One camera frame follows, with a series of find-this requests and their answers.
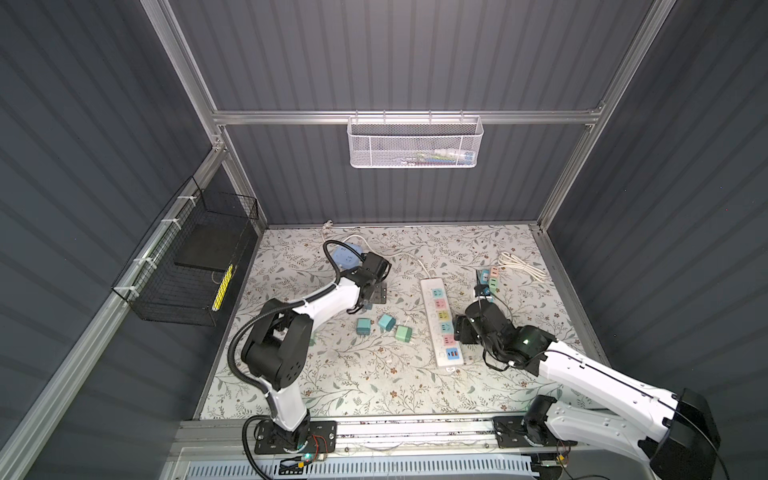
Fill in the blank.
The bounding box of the teal plug cube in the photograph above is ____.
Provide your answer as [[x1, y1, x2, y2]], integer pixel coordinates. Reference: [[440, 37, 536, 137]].
[[377, 314, 396, 332], [356, 318, 372, 336]]

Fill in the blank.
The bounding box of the floral patterned table mat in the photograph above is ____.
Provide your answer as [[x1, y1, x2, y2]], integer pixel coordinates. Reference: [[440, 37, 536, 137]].
[[233, 225, 592, 417]]

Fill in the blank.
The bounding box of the coiled white cable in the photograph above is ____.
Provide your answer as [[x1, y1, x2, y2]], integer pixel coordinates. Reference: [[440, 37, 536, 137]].
[[496, 251, 548, 283]]

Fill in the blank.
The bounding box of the teal small power strip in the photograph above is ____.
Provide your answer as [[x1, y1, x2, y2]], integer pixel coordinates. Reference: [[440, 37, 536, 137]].
[[476, 266, 500, 297]]

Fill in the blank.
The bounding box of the teal plug cube middle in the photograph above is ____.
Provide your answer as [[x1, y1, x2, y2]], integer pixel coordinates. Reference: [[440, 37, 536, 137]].
[[377, 314, 396, 332]]

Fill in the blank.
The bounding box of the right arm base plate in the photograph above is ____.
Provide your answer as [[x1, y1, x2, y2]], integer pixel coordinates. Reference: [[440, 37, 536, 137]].
[[491, 415, 578, 448]]

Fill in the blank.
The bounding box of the round blue power hub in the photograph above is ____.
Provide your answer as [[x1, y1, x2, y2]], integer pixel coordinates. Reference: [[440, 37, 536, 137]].
[[330, 243, 363, 270]]

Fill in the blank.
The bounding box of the black wire basket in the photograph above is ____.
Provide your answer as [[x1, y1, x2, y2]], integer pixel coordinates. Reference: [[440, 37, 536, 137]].
[[113, 179, 259, 327]]

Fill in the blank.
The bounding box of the black corrugated cable conduit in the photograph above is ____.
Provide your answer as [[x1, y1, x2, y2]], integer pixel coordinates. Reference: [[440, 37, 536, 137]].
[[226, 239, 365, 480]]

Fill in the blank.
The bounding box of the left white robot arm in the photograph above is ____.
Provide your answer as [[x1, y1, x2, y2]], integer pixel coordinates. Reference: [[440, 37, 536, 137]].
[[227, 252, 391, 434]]

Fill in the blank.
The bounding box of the yellow marker pen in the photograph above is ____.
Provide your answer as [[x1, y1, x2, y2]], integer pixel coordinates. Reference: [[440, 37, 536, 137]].
[[211, 264, 235, 312]]

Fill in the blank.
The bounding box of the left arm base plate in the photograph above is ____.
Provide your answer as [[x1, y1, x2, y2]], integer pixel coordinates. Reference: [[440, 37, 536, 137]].
[[253, 420, 338, 455]]

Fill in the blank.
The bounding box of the white wire mesh basket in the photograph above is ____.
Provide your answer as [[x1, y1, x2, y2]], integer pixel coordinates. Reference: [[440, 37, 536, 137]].
[[346, 114, 484, 169]]

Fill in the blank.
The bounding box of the green plug cube centre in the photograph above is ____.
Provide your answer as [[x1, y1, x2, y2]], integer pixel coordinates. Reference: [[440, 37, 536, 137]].
[[395, 325, 413, 343]]

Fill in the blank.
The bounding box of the teal plug cube lower left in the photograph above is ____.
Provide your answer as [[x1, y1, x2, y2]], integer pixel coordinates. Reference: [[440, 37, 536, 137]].
[[356, 318, 372, 336]]

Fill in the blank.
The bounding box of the long white power strip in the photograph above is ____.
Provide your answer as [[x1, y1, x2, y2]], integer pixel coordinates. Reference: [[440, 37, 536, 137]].
[[420, 278, 464, 369]]

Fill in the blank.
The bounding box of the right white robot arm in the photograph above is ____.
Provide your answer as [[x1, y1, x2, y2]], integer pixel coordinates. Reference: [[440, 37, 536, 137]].
[[453, 298, 727, 479]]

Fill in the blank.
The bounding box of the black foam pad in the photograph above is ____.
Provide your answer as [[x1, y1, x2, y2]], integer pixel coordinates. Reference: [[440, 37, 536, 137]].
[[174, 224, 240, 273]]

